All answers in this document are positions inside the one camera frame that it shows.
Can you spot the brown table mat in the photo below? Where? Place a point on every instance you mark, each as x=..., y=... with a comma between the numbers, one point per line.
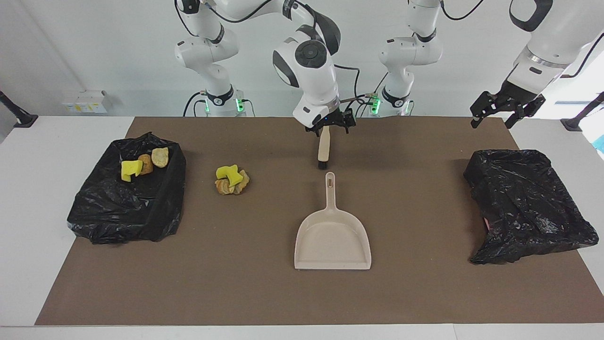
x=236, y=283

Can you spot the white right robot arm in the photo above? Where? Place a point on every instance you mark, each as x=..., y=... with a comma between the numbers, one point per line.
x=311, y=80

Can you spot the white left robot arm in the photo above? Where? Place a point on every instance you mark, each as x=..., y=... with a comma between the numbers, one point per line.
x=552, y=52

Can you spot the white wall socket box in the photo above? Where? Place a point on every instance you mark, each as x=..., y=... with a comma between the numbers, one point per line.
x=87, y=101

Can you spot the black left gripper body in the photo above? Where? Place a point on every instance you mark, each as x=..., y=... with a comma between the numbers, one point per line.
x=516, y=97

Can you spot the golden brown toy nugget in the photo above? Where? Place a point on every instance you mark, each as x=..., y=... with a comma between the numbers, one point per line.
x=146, y=165

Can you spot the pale cream toy nugget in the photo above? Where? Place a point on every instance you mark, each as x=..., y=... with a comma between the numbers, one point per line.
x=160, y=157

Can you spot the black camera stand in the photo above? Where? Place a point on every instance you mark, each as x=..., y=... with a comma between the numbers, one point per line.
x=578, y=120
x=21, y=118

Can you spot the black bag lined bin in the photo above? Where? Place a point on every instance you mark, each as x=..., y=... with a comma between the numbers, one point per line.
x=519, y=203
x=127, y=212

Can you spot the light blue object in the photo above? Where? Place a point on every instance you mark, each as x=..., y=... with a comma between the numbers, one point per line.
x=600, y=144

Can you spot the yellow sponge piece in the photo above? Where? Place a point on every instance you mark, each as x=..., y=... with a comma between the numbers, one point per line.
x=130, y=171

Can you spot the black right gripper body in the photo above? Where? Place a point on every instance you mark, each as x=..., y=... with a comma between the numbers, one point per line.
x=332, y=118

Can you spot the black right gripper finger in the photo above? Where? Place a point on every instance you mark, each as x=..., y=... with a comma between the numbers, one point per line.
x=348, y=125
x=314, y=131

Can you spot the pile of yellow scraps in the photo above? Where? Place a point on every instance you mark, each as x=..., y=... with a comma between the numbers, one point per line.
x=222, y=171
x=234, y=178

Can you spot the beige plastic dustpan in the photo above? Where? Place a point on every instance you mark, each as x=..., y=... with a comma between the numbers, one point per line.
x=332, y=241

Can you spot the orange striped toy croissant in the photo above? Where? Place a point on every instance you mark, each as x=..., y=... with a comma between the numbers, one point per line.
x=222, y=188

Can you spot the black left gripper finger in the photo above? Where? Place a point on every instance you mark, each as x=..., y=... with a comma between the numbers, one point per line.
x=483, y=108
x=528, y=111

